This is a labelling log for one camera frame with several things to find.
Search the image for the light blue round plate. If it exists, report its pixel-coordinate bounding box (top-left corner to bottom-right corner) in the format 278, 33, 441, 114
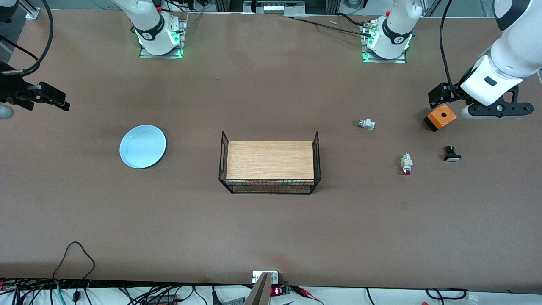
119, 125, 167, 169

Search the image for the orange button box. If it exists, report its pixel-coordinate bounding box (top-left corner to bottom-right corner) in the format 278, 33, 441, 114
423, 104, 458, 132

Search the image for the black push button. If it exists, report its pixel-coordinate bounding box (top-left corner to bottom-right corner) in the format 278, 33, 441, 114
443, 145, 462, 163

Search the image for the wooden board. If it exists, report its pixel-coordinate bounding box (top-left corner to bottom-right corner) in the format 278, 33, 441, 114
226, 141, 315, 180

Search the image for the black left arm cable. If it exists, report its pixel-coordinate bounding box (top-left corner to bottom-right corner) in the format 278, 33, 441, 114
439, 0, 465, 93

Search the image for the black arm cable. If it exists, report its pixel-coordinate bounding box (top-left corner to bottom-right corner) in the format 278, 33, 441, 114
0, 0, 54, 76
439, 0, 465, 93

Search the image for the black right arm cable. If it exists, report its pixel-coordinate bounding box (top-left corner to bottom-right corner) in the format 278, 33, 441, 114
0, 0, 54, 76

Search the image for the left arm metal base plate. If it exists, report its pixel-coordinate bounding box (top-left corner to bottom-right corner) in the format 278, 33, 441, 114
361, 21, 408, 64

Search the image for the aluminium frame profile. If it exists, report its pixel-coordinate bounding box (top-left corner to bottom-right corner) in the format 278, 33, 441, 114
18, 0, 41, 20

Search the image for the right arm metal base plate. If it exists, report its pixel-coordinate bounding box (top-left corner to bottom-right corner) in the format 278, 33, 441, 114
139, 19, 187, 59

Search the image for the black cable on table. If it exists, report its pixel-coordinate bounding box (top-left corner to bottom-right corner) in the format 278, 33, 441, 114
285, 12, 373, 36

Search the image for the black looped cable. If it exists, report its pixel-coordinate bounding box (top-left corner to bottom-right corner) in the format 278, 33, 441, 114
53, 241, 96, 282

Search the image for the black wire rack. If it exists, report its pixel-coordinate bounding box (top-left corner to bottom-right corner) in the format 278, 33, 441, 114
218, 131, 321, 195

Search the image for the red clip wire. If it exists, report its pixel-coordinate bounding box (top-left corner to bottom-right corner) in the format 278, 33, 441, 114
290, 286, 325, 305

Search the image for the silver camera bracket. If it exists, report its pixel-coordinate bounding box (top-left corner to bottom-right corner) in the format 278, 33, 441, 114
252, 270, 279, 285

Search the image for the grey camera bar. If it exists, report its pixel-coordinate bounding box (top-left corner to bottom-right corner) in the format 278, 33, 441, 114
244, 272, 272, 305

